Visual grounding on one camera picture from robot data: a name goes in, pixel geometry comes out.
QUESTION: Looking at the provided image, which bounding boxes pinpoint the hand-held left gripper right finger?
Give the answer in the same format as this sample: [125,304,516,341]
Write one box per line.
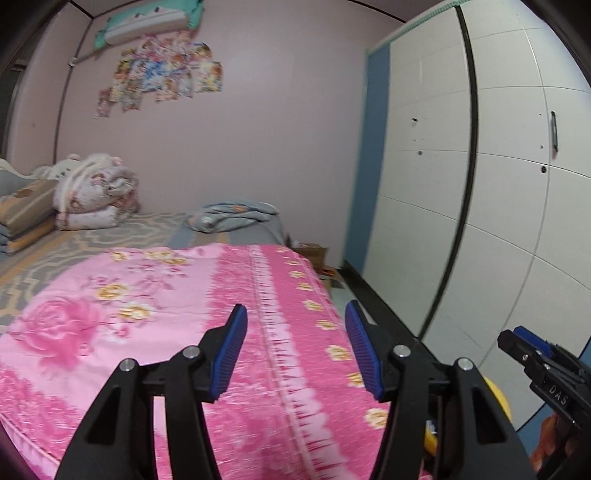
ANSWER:
[345,300,536,480]

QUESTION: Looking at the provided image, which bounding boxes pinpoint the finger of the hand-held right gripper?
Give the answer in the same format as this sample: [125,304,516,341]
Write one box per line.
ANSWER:
[497,329,548,384]
[512,325,561,358]

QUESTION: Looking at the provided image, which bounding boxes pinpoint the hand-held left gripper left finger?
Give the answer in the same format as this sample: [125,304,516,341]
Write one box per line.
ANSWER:
[54,304,249,480]

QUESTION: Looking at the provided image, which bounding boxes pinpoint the yellow-rimmed black bin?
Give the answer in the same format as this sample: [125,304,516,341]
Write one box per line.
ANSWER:
[418,375,512,480]

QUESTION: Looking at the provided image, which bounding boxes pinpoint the person's right hand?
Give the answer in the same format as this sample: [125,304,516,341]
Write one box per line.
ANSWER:
[530,412,578,472]

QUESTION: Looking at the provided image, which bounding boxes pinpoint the small open cardboard box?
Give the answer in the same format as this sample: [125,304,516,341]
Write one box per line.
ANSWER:
[318,265,346,289]

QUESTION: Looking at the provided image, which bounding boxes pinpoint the pink floral blanket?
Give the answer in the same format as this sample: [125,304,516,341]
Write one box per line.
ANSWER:
[0,244,435,480]

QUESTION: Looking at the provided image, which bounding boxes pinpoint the brown cardboard box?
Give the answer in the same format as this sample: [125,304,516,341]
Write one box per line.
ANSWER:
[288,240,329,271]

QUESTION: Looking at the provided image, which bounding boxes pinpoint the folded grey blanket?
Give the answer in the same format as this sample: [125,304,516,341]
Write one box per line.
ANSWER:
[185,202,281,232]

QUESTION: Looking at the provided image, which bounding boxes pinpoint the white wardrobe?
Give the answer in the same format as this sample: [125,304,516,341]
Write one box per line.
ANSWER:
[344,0,591,430]

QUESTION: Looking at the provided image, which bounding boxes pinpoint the grey patterned bed sheet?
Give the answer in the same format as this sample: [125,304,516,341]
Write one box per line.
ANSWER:
[0,211,190,319]

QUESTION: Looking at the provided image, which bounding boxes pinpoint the folded floral quilt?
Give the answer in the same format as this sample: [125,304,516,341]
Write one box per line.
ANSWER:
[52,164,140,230]

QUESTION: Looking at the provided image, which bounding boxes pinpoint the white plush toy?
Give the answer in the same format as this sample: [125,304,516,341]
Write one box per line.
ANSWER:
[32,153,123,185]

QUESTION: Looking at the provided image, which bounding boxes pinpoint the folded striped quilt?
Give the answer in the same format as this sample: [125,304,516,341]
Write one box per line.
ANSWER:
[0,179,58,256]

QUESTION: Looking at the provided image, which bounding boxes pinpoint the grey tufted bed headboard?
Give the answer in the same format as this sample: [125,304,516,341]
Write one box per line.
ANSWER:
[0,158,56,197]

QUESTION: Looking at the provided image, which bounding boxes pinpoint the air conditioner with green cover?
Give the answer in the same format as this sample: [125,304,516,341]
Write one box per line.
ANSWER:
[91,0,205,51]

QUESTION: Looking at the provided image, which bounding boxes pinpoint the cartoon wall posters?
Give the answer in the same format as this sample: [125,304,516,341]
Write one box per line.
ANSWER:
[95,36,225,120]

